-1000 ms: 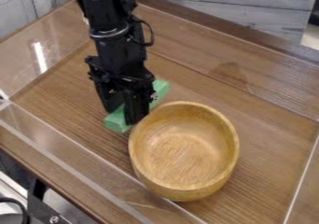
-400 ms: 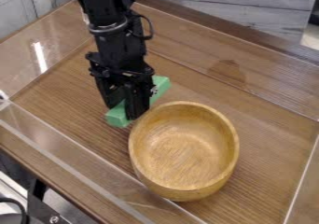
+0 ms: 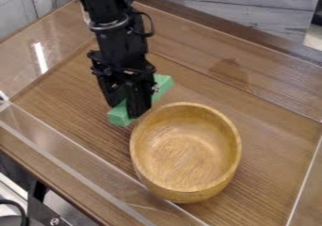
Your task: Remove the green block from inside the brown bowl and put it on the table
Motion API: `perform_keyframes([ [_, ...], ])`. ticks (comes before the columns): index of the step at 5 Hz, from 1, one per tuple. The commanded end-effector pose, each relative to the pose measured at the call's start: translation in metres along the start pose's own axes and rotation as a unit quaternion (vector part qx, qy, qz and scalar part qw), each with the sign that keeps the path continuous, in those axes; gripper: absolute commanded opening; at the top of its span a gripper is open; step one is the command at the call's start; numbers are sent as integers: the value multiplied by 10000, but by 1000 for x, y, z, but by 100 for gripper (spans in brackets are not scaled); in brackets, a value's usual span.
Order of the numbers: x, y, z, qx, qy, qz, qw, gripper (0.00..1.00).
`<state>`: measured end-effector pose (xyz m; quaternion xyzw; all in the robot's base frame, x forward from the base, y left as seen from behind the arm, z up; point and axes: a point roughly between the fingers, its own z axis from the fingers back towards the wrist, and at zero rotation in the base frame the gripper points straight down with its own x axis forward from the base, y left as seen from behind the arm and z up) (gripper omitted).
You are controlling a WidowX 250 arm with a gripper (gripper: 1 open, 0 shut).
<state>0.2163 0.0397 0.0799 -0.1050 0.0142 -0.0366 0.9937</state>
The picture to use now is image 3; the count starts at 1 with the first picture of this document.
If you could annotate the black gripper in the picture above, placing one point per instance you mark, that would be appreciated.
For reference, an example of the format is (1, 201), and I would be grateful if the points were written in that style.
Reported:
(120, 65)

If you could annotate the green rectangular block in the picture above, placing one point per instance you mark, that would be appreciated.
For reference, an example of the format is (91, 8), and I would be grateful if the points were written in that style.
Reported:
(118, 116)

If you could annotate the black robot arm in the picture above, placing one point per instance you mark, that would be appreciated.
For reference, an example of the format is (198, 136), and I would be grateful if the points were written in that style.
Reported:
(114, 13)

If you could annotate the brown wooden bowl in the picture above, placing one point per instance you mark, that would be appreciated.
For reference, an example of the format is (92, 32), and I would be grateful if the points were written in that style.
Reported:
(186, 151)

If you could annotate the clear acrylic barrier wall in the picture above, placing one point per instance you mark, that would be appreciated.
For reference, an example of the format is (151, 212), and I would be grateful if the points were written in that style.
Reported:
(96, 187)

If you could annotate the black table leg bracket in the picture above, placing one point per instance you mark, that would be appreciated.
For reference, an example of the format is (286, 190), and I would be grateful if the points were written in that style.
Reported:
(40, 214)

